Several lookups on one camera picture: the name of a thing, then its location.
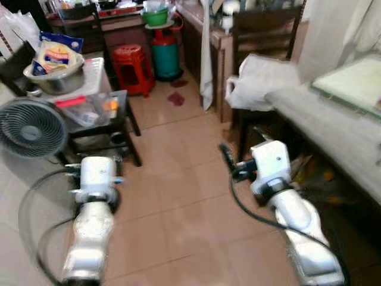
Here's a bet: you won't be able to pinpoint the brown wooden chair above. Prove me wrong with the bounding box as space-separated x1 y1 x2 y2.
229 5 305 145

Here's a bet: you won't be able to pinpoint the pale green tray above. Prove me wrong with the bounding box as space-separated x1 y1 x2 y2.
309 54 381 116

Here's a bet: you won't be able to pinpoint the translucent white plastic bags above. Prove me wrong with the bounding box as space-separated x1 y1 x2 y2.
0 8 40 55

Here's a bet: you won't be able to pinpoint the beige hanging towel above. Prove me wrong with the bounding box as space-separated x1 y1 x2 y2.
296 0 381 85

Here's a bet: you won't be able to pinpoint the blue and yellow food packet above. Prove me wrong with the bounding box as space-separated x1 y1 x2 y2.
30 30 85 76

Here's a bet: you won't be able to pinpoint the green gas cylinder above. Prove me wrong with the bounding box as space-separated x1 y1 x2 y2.
149 26 185 82

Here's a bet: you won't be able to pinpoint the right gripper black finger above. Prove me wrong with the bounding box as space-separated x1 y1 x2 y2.
218 142 235 173

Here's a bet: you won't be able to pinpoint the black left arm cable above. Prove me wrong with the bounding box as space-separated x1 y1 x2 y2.
18 168 79 282

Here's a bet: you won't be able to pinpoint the white hanging cloth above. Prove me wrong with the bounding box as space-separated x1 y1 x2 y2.
199 0 216 111

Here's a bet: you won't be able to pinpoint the small white bottle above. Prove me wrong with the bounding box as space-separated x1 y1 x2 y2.
221 0 241 34

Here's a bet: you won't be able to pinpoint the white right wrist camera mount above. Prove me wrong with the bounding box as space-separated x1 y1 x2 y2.
249 139 293 195

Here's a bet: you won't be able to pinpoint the black chair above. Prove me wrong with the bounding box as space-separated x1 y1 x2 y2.
0 41 37 97

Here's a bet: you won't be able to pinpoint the crumpled brown plastic bag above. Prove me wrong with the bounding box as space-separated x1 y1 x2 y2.
285 151 335 186

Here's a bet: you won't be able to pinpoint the clear box with red handle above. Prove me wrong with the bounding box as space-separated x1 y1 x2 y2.
53 92 120 129

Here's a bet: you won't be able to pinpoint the black low side table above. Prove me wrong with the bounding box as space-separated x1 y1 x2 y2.
56 89 144 168

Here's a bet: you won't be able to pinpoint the red plastic stool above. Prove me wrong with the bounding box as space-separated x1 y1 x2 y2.
111 43 156 98

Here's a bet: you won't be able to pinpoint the cluttered dark wooden table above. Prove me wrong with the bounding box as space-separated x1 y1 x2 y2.
46 0 151 38

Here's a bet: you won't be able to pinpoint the green plastic basin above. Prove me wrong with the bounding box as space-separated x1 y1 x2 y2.
142 5 171 28

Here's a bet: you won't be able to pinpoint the deep steel bowl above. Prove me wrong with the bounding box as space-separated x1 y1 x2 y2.
23 56 86 97

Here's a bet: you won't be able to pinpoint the grey round electric fan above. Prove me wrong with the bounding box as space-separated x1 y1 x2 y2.
0 98 70 159

